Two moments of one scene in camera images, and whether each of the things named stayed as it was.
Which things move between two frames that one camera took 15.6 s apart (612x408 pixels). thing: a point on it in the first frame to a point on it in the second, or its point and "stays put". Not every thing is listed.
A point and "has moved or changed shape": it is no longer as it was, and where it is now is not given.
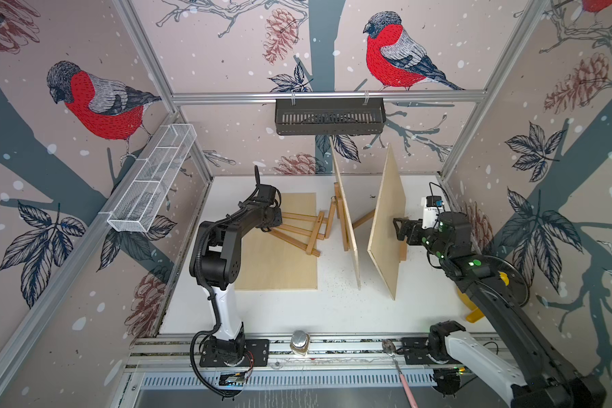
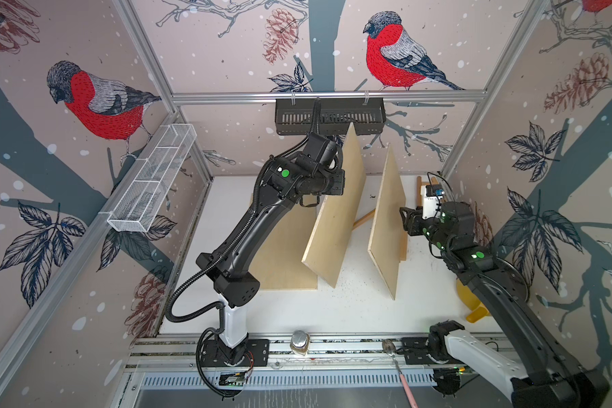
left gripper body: x=275 y=218 to x=332 y=182
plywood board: x=348 y=215 has moved or changed shape
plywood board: x=269 y=262 stays put
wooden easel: x=322 y=229 to x=433 y=181
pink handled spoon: x=389 y=347 stays put
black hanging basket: x=322 y=116 stays put
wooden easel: x=403 y=245 stays put
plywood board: x=384 y=251 stays put
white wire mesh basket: x=142 y=201 stays put
